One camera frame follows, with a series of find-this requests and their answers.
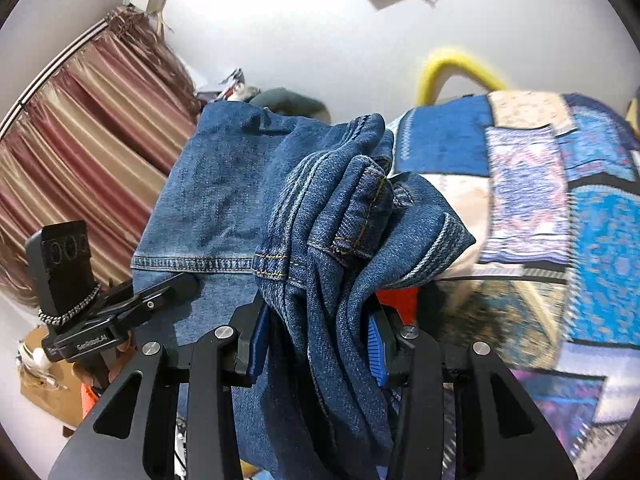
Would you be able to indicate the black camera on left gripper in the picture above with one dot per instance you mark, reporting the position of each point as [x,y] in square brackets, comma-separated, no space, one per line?
[58,263]

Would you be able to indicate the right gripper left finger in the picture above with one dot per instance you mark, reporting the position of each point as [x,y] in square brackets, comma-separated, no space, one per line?
[130,432]

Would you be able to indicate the dark green garment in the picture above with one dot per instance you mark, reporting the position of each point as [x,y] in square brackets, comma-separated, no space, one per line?
[289,103]

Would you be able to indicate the blue denim jacket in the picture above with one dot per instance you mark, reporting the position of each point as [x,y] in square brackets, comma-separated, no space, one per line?
[310,217]

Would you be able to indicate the patchwork patterned bed cover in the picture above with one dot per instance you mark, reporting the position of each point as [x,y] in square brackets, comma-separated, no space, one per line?
[548,185]

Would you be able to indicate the red garment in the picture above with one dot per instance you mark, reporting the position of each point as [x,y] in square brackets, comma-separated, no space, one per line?
[405,301]

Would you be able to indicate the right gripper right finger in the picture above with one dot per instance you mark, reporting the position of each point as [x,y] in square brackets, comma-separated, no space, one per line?
[459,404]

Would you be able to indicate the striped red gold curtain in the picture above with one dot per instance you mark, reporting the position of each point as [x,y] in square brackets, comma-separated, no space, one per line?
[96,143]

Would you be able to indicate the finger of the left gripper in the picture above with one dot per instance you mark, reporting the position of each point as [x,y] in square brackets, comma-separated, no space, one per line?
[160,294]

